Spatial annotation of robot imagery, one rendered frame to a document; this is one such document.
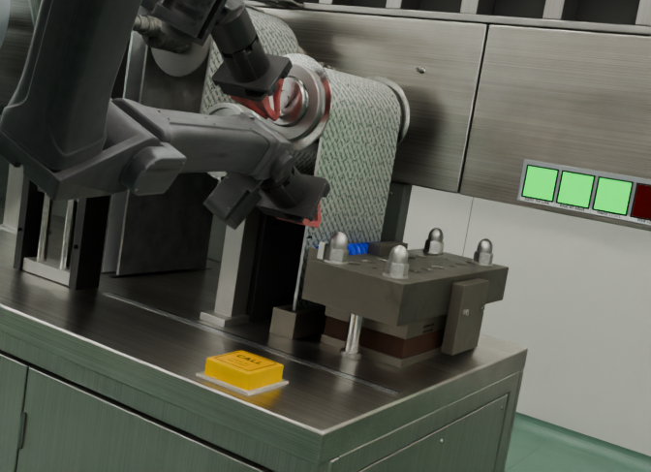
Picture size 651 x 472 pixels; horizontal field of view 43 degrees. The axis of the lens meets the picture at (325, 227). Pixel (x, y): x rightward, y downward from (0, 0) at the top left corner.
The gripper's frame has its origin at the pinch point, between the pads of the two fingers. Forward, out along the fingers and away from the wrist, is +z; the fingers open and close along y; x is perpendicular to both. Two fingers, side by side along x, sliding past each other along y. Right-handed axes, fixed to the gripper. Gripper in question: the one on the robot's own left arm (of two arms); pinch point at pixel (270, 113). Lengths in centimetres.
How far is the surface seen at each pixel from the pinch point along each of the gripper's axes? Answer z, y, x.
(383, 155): 20.6, 8.1, 11.9
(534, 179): 28.5, 31.1, 19.6
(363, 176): 18.9, 8.0, 5.7
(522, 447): 268, -7, 58
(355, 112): 8.2, 7.2, 9.8
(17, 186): 28, -69, -11
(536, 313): 256, -21, 115
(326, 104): 1.1, 7.0, 4.7
